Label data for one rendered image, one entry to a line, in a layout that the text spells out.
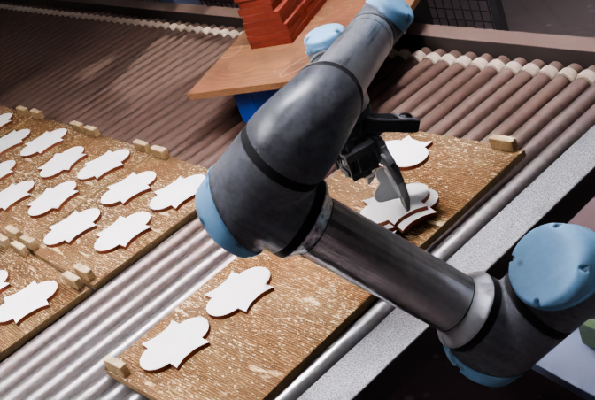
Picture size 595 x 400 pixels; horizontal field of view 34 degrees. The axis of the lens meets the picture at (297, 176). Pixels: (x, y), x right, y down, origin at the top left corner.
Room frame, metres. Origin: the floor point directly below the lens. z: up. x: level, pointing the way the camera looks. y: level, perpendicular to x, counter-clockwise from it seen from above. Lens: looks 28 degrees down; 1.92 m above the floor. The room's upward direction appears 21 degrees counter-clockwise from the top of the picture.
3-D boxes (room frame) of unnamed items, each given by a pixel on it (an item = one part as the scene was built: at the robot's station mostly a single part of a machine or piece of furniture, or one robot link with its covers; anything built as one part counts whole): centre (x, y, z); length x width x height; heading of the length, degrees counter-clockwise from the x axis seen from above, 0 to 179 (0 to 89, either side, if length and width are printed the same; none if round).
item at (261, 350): (1.41, 0.18, 0.93); 0.41 x 0.35 x 0.02; 124
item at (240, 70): (2.34, -0.17, 1.03); 0.50 x 0.50 x 0.02; 57
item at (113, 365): (1.41, 0.42, 0.95); 0.06 x 0.02 x 0.03; 34
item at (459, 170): (1.64, -0.16, 0.93); 0.41 x 0.35 x 0.02; 123
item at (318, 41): (1.53, -0.13, 1.29); 0.09 x 0.08 x 0.11; 163
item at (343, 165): (1.53, -0.12, 1.13); 0.09 x 0.08 x 0.12; 105
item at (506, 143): (1.64, -0.40, 0.95); 0.06 x 0.02 x 0.03; 33
